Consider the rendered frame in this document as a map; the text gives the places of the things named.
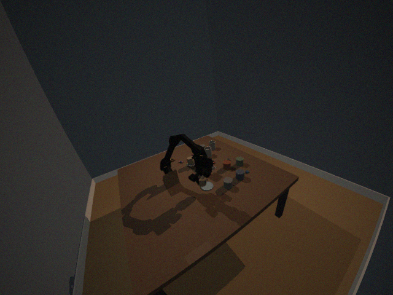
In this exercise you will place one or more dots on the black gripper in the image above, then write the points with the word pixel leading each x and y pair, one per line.
pixel 194 178

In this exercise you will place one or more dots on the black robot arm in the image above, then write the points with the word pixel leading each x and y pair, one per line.
pixel 197 150

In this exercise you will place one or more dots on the tan cup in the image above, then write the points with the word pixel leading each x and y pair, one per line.
pixel 190 160
pixel 202 181

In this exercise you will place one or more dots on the beige cylinder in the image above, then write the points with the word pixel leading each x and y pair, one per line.
pixel 208 151
pixel 212 144

